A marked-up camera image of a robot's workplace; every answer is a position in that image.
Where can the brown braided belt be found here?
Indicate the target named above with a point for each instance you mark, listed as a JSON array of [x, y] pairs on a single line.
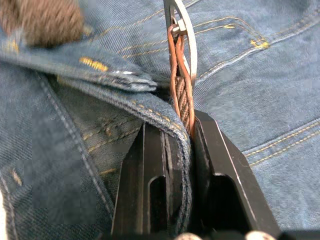
[[183, 92]]

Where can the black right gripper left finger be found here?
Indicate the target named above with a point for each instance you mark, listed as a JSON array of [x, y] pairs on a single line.
[[140, 180]]

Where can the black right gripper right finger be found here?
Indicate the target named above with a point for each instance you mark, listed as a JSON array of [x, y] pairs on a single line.
[[225, 185]]

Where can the blue denim shorts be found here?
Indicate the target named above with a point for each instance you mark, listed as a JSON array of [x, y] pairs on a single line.
[[250, 100]]

